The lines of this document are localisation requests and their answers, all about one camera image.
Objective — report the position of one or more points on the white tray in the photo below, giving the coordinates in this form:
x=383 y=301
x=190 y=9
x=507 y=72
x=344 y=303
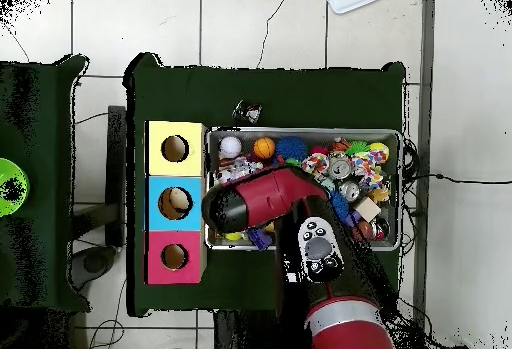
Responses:
x=352 y=1

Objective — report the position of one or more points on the dark green table cloth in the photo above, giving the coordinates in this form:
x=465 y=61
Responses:
x=300 y=93
x=52 y=125

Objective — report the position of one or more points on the blue spiky rubber ball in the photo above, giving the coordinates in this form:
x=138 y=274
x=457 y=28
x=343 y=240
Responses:
x=290 y=146
x=340 y=205

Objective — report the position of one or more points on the orange foam basketball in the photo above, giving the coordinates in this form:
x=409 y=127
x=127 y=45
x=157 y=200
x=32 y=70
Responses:
x=264 y=148

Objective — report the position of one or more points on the crushed clear plastic bottle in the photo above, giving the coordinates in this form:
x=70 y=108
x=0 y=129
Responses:
x=240 y=165

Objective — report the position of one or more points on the green spiky rubber ball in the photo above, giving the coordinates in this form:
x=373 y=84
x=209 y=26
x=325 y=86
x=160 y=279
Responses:
x=356 y=147

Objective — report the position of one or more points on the purple plastic toy block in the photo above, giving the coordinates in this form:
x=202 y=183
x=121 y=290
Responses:
x=260 y=240

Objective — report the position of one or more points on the lime green bowl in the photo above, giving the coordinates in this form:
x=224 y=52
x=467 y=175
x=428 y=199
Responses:
x=22 y=173

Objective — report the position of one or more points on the wooden box with three holes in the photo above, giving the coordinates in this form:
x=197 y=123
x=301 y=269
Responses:
x=192 y=133

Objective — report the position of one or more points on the crushed red black can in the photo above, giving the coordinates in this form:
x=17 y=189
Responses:
x=248 y=112

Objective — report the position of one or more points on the crushed silver can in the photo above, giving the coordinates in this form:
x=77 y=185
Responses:
x=339 y=166

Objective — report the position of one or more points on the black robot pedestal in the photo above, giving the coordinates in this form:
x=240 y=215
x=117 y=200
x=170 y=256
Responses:
x=248 y=333

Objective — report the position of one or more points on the grey round floor base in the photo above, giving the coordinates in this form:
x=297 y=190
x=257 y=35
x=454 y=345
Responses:
x=94 y=263

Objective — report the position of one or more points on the colourful crumpled paper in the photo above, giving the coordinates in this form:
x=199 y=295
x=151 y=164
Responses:
x=370 y=168

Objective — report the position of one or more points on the white foam baseball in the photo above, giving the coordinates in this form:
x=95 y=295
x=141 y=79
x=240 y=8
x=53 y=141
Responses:
x=230 y=147

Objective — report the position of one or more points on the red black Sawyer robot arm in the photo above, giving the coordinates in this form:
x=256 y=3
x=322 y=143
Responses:
x=276 y=197

